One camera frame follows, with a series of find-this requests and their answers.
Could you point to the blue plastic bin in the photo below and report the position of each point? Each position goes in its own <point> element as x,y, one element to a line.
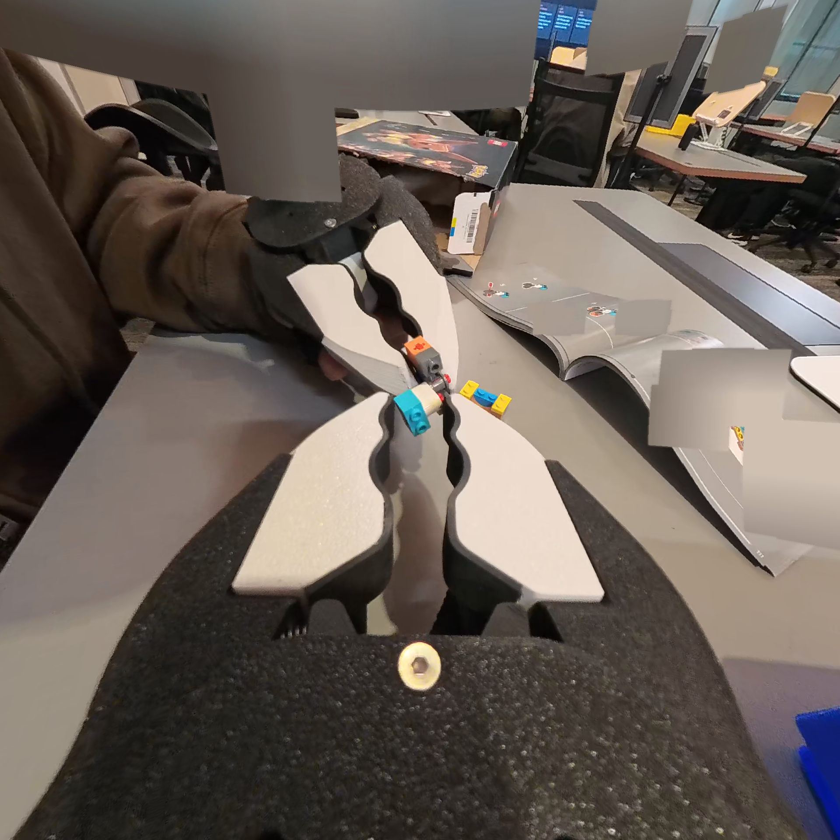
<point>820,754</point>

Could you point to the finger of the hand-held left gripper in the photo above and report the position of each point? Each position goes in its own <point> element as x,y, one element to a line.
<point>413,275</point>
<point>341,321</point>

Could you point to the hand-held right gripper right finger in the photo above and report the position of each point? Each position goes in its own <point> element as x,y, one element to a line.
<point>518,525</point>

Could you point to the yellow blue brown brick assembly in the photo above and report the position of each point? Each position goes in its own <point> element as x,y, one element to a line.
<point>485,397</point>

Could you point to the person's left forearm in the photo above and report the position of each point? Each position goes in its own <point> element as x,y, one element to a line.
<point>177,262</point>

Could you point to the person's brown hoodie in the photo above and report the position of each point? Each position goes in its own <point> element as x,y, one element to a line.
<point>46,295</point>

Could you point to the teal grey orange brick assembly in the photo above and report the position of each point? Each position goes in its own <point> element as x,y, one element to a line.
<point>413,410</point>

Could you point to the wooden laptop stand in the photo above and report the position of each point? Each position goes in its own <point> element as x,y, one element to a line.
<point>728,105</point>

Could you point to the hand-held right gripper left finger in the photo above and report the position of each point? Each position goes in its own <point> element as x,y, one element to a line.
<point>315,518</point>

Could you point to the grey instruction booklet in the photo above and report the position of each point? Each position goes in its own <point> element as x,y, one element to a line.
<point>512,312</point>

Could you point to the grey monitor on arm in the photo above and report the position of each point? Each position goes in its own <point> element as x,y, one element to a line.
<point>682,79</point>

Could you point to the dark printed toy box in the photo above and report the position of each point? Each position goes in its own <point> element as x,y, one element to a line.
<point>420,141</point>

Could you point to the black mesh office chair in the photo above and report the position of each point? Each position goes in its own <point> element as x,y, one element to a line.
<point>571,124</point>

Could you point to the yellow bin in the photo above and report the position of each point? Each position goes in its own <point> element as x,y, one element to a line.
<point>679,123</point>

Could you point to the large display screen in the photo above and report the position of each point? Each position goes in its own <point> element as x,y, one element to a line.
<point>564,26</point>

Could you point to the brown-edged office desk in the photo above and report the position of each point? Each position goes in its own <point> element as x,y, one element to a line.
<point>722,161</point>

